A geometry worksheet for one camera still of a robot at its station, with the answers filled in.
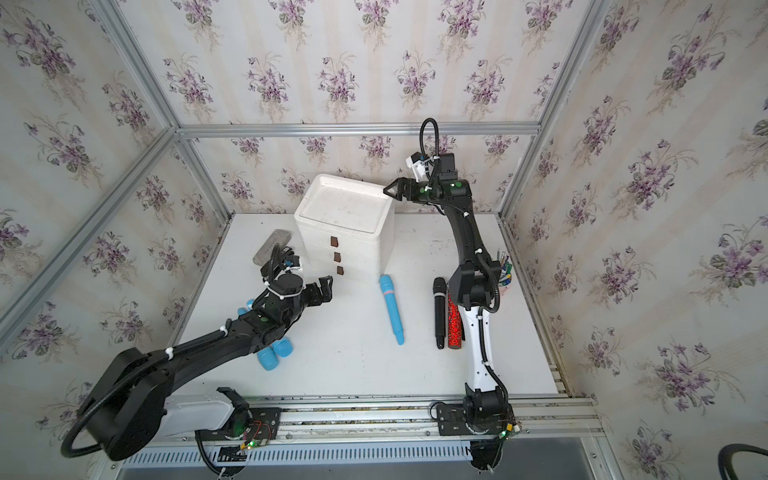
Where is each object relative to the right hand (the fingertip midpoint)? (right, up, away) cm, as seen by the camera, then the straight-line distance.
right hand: (399, 191), depth 92 cm
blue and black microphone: (+13, -32, +2) cm, 35 cm away
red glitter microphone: (+17, -45, -4) cm, 48 cm away
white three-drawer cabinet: (-16, -12, -8) cm, 21 cm away
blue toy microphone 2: (-37, -48, -11) cm, 62 cm away
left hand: (-23, -27, -6) cm, 36 cm away
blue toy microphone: (-33, -45, -10) cm, 57 cm away
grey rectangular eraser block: (-48, -21, +11) cm, 53 cm away
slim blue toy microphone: (-4, -30, +4) cm, 31 cm away
